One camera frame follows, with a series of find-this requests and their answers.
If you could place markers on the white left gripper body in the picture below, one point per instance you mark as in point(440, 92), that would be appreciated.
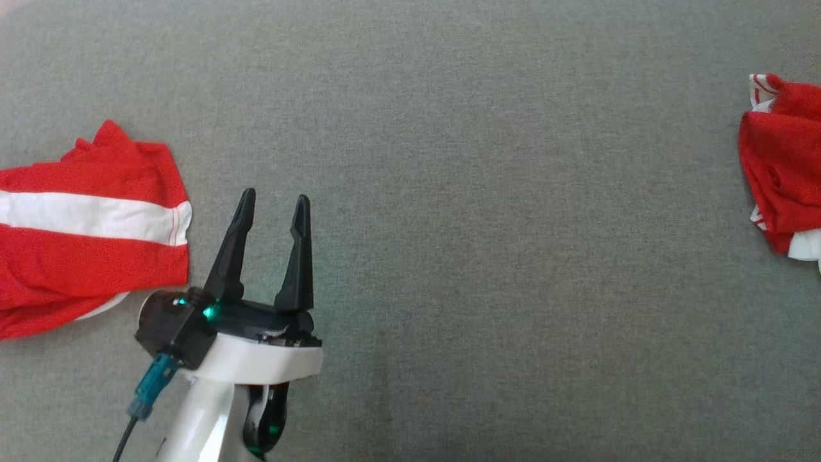
point(263, 362)

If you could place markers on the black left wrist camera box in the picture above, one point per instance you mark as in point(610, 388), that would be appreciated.
point(173, 327)

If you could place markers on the red shorts with white stripe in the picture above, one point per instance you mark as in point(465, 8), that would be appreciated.
point(83, 263)

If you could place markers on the red basketball jersey with number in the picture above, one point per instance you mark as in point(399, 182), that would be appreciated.
point(782, 154)

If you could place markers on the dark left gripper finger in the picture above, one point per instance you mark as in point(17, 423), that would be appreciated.
point(300, 269)
point(231, 263)

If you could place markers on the large grey sofa seat cushion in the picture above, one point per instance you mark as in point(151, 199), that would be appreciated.
point(481, 224)

